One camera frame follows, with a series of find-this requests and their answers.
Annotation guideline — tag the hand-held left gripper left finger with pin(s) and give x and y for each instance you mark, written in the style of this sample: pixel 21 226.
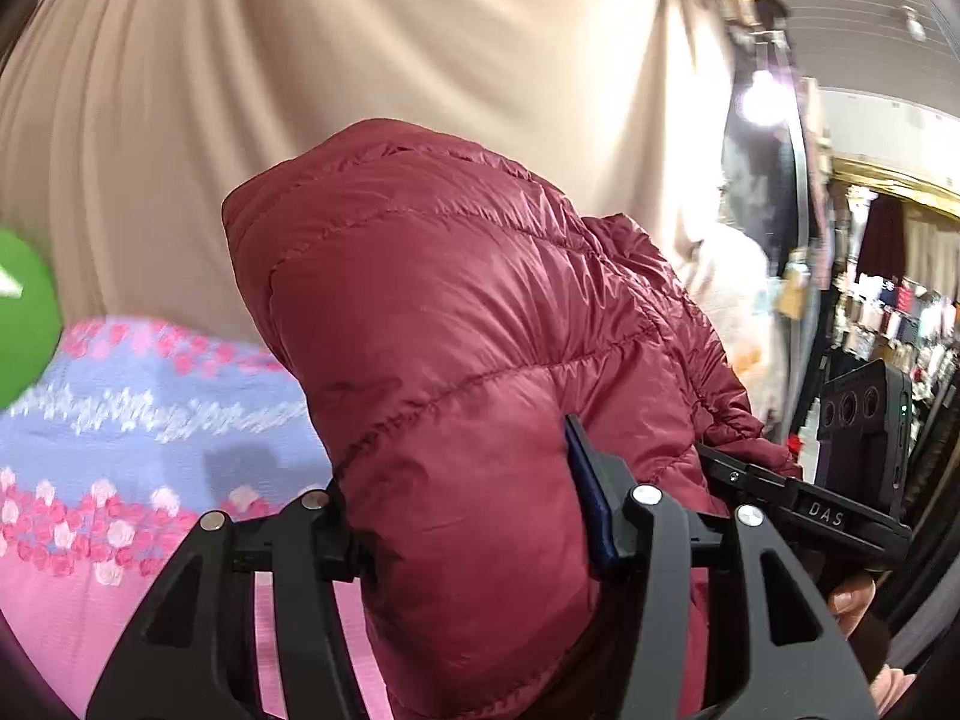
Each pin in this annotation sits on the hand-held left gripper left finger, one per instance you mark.
pixel 300 577

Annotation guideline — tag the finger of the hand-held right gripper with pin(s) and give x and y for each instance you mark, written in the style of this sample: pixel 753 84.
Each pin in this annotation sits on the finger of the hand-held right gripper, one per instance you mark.
pixel 739 474

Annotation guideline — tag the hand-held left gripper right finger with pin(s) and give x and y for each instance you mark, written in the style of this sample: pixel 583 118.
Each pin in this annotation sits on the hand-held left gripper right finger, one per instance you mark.
pixel 586 495

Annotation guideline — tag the maroon puffer jacket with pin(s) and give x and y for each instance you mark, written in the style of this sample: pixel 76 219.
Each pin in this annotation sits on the maroon puffer jacket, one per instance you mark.
pixel 450 315

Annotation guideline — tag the person's right hand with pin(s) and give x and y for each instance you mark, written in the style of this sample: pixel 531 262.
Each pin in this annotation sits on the person's right hand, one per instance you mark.
pixel 851 604

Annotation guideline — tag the clothing display rack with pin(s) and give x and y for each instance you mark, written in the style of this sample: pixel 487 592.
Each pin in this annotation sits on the clothing display rack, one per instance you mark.
pixel 900 300

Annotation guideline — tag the white fluffy garment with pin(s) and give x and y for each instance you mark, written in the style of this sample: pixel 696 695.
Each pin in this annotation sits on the white fluffy garment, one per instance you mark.
pixel 735 292

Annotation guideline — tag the floral striped bedsheet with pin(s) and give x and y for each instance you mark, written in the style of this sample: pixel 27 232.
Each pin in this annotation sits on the floral striped bedsheet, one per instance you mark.
pixel 150 390

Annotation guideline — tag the bright hanging lamp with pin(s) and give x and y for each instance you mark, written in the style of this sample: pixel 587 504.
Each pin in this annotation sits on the bright hanging lamp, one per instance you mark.
pixel 761 97

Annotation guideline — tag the green pillow with white stripe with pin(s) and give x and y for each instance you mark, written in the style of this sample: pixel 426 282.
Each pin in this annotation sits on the green pillow with white stripe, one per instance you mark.
pixel 22 315

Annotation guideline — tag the beige curtain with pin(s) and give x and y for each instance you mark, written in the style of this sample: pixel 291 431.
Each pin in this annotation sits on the beige curtain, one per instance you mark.
pixel 375 30

